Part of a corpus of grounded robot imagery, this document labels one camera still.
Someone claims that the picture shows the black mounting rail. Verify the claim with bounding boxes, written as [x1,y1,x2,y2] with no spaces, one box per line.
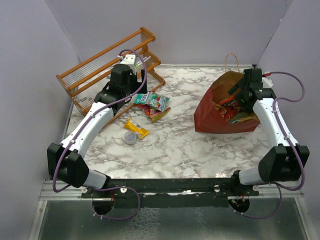
[81,176,259,209]

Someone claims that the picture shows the orange wooden rack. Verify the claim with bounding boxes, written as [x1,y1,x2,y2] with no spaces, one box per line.
[56,26,166,116]

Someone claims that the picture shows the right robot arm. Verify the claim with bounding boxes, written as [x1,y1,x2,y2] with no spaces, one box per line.
[228,68,310,196]

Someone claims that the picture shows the yellow snack bar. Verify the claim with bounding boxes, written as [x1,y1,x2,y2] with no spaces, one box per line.
[123,118,150,140]

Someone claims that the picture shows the orange fruit candy bag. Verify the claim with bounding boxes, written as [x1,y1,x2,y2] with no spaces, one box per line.
[136,104,171,122]

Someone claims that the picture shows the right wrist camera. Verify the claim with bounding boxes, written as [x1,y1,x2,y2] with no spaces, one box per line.
[262,72,274,88]

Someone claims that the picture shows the small clear plastic cup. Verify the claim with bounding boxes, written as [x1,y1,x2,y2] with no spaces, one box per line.
[123,131,138,145]

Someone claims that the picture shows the red brown paper bag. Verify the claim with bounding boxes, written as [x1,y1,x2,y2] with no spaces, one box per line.
[193,60,260,134]

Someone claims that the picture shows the teal Fox's candy bag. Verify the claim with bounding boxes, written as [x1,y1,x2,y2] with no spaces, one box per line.
[134,91,170,112]

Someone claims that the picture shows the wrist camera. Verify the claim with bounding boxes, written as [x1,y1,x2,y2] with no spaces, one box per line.
[262,72,274,88]
[117,54,137,75]

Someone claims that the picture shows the red rice cracker bag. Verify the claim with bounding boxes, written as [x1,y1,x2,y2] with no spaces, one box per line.
[213,102,241,121]

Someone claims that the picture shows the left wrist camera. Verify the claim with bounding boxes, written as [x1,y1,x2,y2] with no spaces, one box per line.
[117,54,137,75]

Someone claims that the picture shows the beige snack packet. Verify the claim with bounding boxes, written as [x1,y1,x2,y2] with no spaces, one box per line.
[234,112,259,123]

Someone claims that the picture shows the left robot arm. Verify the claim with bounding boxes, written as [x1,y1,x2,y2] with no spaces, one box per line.
[47,63,147,198]

